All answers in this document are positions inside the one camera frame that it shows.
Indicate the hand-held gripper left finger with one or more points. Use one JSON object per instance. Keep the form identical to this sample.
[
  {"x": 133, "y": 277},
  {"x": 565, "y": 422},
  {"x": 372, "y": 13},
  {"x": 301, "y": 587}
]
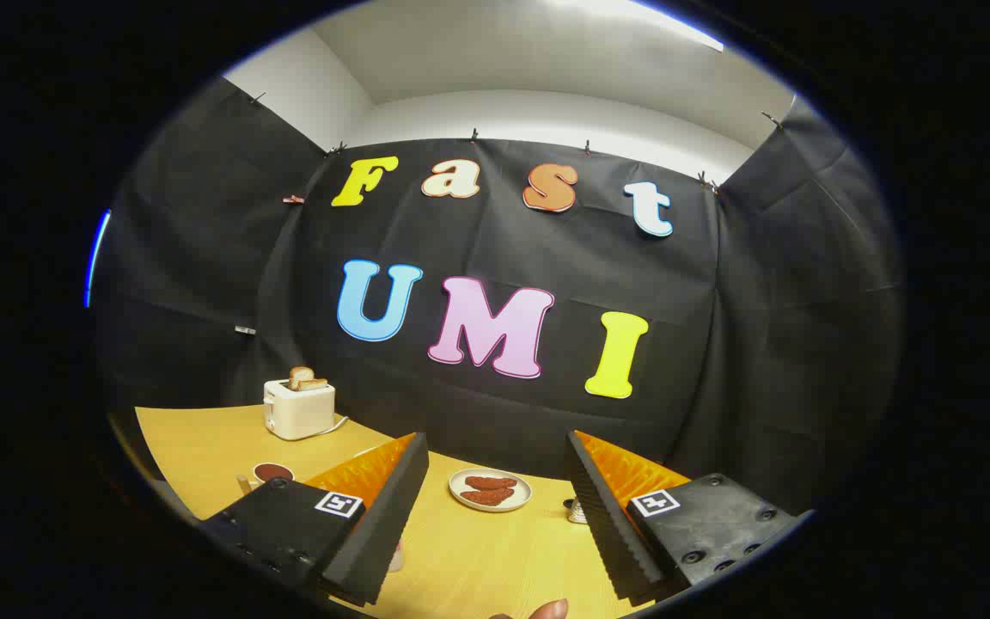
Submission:
[{"x": 383, "y": 516}]

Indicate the cream toaster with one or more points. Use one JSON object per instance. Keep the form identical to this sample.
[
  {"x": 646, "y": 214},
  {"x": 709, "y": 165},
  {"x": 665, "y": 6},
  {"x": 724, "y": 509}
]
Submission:
[{"x": 299, "y": 413}]

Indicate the toast bread slice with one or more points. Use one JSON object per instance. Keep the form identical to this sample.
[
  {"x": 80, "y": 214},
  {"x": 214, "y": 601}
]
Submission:
[
  {"x": 301, "y": 374},
  {"x": 314, "y": 384}
]

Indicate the black backdrop cloth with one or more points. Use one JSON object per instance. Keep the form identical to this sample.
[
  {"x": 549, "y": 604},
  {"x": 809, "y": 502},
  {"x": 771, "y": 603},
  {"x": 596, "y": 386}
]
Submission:
[{"x": 504, "y": 241}]

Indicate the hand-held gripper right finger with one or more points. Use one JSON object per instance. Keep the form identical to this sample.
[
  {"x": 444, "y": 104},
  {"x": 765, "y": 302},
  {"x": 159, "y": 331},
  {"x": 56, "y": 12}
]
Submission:
[{"x": 607, "y": 516}]

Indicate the white round plate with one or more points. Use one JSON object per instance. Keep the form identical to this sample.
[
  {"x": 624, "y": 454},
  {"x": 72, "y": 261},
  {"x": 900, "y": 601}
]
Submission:
[{"x": 521, "y": 497}]

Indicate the wooden table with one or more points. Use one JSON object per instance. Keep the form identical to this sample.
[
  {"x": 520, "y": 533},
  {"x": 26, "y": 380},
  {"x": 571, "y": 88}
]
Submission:
[{"x": 461, "y": 559}]

